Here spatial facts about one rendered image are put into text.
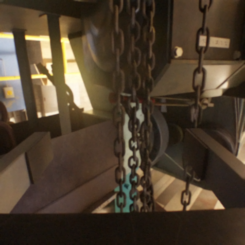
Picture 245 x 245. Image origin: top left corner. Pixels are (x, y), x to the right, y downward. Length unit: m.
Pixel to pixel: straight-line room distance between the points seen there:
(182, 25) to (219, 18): 0.10
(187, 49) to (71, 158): 0.63
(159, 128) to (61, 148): 0.69
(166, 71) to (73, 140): 0.55
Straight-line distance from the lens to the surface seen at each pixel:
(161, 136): 1.23
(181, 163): 1.55
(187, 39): 0.34
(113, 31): 0.24
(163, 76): 0.34
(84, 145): 0.82
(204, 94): 0.58
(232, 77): 0.55
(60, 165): 0.78
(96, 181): 0.97
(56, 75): 0.71
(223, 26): 0.42
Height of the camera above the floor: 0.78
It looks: 18 degrees up
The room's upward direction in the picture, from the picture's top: 179 degrees clockwise
